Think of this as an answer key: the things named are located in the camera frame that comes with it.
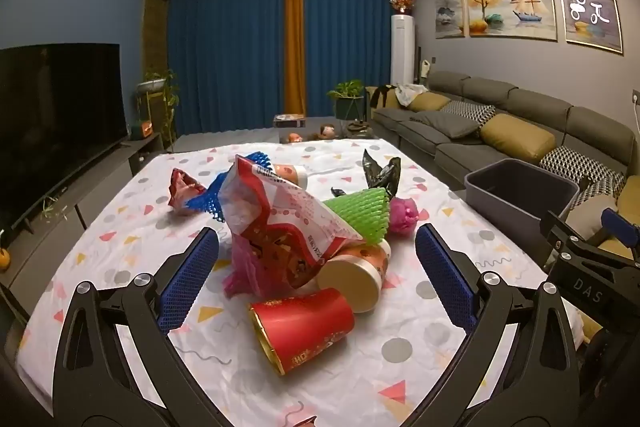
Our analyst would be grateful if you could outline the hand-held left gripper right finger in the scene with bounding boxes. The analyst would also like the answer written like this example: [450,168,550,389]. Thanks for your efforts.
[400,223,586,427]

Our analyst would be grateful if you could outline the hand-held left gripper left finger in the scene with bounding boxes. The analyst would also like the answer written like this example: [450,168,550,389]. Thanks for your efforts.
[52,227,231,427]

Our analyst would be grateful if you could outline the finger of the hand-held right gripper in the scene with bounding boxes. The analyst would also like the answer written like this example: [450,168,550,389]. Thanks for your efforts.
[540,210,640,275]
[602,207,640,260]

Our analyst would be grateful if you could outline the magenta plastic wrapper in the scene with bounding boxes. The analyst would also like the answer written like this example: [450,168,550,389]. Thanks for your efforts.
[222,234,296,299]

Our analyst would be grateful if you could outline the grey plastic bin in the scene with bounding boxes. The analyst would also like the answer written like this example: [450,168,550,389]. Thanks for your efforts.
[464,158,581,238]

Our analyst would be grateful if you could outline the blue foam net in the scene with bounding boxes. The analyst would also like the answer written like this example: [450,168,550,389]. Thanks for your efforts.
[182,149,275,222]

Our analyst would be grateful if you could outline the red snack wrapper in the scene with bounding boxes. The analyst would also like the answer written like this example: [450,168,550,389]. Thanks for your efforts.
[168,168,207,210]

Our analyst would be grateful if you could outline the green foam net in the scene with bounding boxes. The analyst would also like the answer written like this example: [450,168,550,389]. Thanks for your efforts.
[322,187,392,244]

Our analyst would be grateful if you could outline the red and white snack bag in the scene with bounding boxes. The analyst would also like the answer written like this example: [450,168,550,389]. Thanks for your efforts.
[218,155,368,298]

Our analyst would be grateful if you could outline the black plastic bag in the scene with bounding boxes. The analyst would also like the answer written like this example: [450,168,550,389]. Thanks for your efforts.
[327,148,402,200]

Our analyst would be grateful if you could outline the plump grey cushion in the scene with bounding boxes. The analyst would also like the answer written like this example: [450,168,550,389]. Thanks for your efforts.
[565,194,621,243]

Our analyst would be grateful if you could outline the patterned white tablecloth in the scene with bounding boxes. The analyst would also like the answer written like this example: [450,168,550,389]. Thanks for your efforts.
[15,139,586,427]

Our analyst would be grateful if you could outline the houndstooth cushion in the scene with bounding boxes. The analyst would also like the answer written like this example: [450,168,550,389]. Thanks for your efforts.
[440,101,496,128]
[540,146,626,182]
[577,177,626,208]

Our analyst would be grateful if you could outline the grey television cabinet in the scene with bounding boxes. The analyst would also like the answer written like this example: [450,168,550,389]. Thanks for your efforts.
[0,132,165,308]

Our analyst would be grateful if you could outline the large yellow cushion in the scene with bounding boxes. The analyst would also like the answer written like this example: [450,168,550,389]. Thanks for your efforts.
[480,113,557,162]

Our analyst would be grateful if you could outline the grey and yellow sofa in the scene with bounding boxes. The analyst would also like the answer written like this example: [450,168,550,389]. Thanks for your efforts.
[367,71,640,273]

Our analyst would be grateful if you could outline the flat grey cushion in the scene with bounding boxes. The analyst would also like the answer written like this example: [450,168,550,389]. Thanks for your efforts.
[410,111,483,140]

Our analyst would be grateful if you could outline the small yellow cushion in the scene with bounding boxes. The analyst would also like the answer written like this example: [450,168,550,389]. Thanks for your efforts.
[410,93,451,112]

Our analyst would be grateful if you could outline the white clothes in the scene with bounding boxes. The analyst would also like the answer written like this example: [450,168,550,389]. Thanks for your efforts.
[395,83,428,108]

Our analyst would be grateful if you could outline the black garment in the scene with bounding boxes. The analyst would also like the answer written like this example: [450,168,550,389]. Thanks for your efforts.
[370,86,397,110]

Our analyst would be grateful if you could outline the potted trailing plant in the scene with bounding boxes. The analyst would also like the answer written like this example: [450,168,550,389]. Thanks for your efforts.
[134,68,180,152]

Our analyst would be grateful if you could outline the potted plant in dark pot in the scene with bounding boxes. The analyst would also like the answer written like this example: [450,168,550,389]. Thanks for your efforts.
[327,79,369,121]

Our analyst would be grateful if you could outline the black television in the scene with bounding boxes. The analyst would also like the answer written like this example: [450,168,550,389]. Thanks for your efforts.
[0,43,128,235]

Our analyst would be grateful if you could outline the wooden slatted panel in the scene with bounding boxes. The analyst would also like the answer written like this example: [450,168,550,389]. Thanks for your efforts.
[142,0,172,138]

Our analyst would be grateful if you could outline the blue curtain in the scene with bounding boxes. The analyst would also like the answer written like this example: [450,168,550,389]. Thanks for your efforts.
[302,0,412,118]
[170,0,288,135]

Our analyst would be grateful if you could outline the white standing air conditioner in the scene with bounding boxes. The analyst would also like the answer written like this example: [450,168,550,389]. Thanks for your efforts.
[390,13,417,88]

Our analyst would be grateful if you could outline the purple sky painting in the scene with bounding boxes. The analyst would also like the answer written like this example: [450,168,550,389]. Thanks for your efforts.
[552,0,626,54]

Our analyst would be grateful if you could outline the sailboat and tree painting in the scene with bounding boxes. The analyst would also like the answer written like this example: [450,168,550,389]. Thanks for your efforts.
[466,0,558,42]

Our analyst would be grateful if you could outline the small grey landscape painting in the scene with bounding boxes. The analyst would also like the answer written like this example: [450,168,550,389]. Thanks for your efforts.
[434,0,467,40]

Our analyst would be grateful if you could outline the orange curtain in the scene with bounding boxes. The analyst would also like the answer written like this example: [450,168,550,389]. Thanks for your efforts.
[283,0,307,115]

